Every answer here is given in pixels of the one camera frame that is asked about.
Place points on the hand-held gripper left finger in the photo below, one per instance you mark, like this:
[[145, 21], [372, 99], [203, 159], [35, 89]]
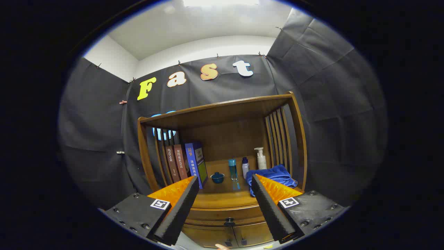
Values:
[[180, 211]]

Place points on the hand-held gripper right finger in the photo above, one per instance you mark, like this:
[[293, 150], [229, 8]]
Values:
[[272, 211]]

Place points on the wooden drawer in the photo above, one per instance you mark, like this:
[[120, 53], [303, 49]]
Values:
[[215, 213]]

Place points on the wooden cabinet door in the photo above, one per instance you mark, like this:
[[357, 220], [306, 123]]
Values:
[[208, 236], [253, 233]]

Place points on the wooden countertop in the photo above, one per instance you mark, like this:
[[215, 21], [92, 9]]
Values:
[[225, 199]]

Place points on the wooden cabinet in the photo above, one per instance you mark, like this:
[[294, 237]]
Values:
[[222, 114]]

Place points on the blue towel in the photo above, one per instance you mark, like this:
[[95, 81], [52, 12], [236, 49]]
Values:
[[274, 173]]

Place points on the brown book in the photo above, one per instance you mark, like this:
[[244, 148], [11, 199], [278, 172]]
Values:
[[179, 159], [171, 163]]

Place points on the white bottle with blue cap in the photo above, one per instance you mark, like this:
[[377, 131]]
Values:
[[245, 170]]

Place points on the blue book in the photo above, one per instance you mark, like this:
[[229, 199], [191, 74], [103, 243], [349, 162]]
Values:
[[192, 163]]

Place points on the blue lidded teacup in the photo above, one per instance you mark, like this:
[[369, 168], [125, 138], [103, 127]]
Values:
[[217, 178]]

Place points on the white pump bottle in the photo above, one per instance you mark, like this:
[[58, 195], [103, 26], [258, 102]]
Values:
[[262, 162]]

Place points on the blue clear bottle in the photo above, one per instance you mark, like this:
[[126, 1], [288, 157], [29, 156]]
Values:
[[232, 170]]

